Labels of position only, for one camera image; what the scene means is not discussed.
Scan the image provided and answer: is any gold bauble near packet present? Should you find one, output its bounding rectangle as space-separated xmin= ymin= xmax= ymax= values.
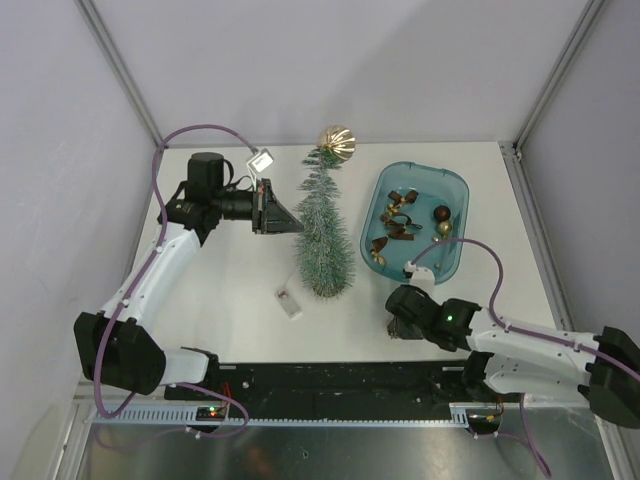
xmin=371 ymin=252 xmax=387 ymax=266

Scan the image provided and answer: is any aluminium frame post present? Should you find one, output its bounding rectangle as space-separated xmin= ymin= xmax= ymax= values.
xmin=512 ymin=0 xmax=609 ymax=152
xmin=74 ymin=0 xmax=162 ymax=146

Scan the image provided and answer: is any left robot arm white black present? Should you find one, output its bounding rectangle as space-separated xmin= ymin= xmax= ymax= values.
xmin=74 ymin=149 xmax=303 ymax=400

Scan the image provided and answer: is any large silver ribbed bauble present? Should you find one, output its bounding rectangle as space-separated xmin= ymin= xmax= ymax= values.
xmin=318 ymin=125 xmax=356 ymax=163

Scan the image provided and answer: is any left aluminium frame post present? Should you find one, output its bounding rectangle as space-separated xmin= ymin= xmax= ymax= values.
xmin=74 ymin=0 xmax=162 ymax=146

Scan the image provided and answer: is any dark red bauble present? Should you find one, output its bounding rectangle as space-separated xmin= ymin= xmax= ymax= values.
xmin=433 ymin=205 xmax=451 ymax=223

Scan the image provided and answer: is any right aluminium frame post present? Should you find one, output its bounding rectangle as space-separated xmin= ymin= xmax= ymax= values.
xmin=512 ymin=0 xmax=609 ymax=152

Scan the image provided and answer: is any blue plastic tub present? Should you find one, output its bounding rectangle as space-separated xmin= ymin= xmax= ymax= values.
xmin=360 ymin=162 xmax=470 ymax=284

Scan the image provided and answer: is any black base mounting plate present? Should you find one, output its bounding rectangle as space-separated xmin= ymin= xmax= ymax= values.
xmin=164 ymin=360 xmax=504 ymax=419

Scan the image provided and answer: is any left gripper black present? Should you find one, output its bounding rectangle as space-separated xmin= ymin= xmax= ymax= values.
xmin=212 ymin=179 xmax=303 ymax=236

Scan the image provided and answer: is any clear plastic packet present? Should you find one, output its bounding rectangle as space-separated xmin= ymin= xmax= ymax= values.
xmin=275 ymin=288 xmax=302 ymax=320

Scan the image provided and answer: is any small frosted christmas tree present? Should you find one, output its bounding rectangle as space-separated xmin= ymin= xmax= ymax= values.
xmin=295 ymin=147 xmax=355 ymax=299

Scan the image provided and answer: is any grey slotted cable duct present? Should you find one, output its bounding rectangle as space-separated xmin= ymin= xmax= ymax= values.
xmin=93 ymin=404 xmax=469 ymax=428

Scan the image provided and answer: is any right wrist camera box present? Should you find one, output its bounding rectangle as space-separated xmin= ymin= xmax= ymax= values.
xmin=403 ymin=261 xmax=435 ymax=293

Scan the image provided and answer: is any small gold glitter bauble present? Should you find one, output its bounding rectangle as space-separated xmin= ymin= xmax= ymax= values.
xmin=437 ymin=220 xmax=453 ymax=239

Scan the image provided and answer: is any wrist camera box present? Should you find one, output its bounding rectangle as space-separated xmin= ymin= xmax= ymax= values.
xmin=246 ymin=149 xmax=274 ymax=187
xmin=403 ymin=261 xmax=435 ymax=293

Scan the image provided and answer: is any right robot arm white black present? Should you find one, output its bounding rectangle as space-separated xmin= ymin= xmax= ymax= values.
xmin=385 ymin=285 xmax=639 ymax=429

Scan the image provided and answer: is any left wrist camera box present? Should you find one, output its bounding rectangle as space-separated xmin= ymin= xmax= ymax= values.
xmin=246 ymin=149 xmax=274 ymax=187

